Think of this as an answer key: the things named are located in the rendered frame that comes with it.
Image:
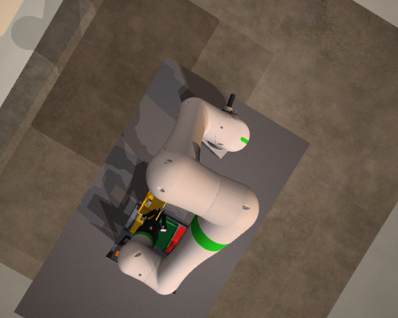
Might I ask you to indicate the yellow bin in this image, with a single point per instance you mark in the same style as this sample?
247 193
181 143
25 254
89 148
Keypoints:
156 204

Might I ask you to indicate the green bin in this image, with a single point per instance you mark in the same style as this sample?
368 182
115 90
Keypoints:
164 239

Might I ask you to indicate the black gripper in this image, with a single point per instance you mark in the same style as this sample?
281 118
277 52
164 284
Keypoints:
154 212

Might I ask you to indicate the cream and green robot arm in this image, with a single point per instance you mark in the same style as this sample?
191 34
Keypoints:
176 176

